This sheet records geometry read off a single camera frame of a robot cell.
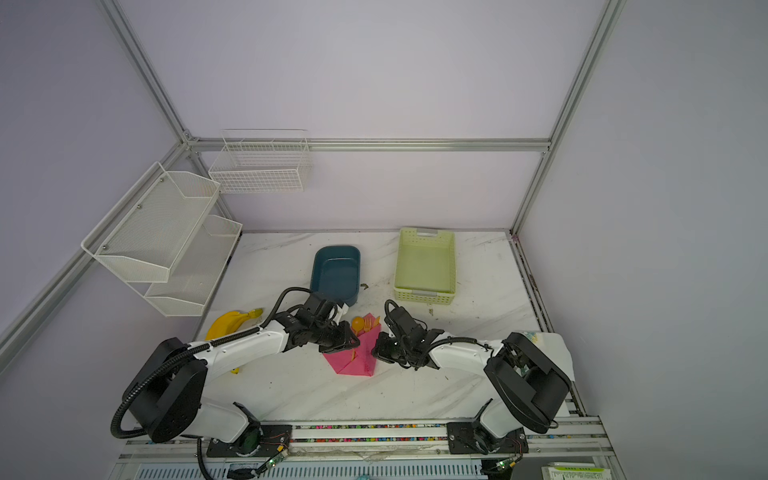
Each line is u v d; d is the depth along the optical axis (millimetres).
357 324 927
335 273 1042
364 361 845
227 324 902
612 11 677
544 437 764
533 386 436
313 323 688
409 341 676
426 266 1112
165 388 425
